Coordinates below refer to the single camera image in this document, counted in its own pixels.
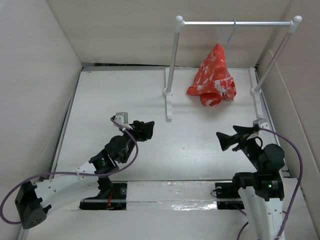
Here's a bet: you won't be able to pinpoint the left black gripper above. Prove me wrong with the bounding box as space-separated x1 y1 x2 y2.
119 120 153 164

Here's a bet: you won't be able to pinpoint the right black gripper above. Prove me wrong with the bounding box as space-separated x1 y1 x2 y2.
216 124 264 171

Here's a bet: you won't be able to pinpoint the red white patterned trousers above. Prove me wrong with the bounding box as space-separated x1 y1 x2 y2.
186 43 237 107

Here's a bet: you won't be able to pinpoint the blue wire hanger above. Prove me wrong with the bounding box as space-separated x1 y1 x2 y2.
220 19 237 94

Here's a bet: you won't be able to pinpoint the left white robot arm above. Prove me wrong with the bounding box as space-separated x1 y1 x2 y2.
14 120 155 230

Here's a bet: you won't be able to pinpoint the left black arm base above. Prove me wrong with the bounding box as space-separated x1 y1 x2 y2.
79 177 128 211

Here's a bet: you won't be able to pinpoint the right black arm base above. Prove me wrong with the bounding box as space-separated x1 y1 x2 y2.
210 182 245 210

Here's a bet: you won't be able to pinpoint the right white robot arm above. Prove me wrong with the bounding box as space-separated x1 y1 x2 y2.
215 125 285 240

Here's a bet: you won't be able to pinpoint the silver foil tape strip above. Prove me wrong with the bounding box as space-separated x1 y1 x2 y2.
126 180 218 211

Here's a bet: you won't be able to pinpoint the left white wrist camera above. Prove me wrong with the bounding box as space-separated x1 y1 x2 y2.
111 112 132 130

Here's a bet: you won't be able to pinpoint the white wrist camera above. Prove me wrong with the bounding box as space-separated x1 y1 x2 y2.
111 112 132 130
247 118 268 140

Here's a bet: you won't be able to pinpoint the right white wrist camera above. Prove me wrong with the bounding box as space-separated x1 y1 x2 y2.
247 118 268 140

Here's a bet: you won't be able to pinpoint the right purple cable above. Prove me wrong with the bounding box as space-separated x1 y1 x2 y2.
234 127 304 240

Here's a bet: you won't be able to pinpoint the purple cable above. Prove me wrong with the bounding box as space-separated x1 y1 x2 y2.
234 127 304 240
0 118 140 224

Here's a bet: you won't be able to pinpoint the white clothes rack frame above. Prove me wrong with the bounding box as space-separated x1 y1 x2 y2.
163 15 303 122

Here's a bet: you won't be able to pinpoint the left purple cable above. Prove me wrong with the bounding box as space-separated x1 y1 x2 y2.
0 118 140 224

